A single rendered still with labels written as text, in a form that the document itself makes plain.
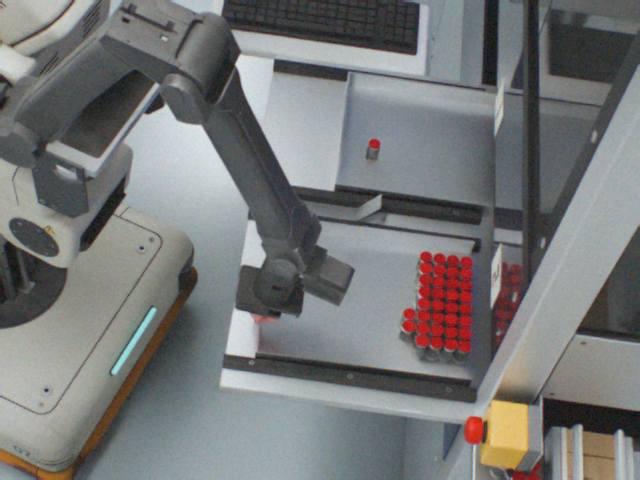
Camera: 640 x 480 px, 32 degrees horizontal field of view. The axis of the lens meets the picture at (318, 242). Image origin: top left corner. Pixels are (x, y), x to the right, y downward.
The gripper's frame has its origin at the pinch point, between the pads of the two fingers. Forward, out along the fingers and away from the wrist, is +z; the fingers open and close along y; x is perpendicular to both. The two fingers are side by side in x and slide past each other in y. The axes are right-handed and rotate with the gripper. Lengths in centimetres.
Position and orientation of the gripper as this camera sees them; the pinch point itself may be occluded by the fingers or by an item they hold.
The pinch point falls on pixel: (258, 317)
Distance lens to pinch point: 177.5
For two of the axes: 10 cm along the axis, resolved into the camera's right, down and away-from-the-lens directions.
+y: 9.6, 2.3, 1.7
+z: -2.7, 5.2, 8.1
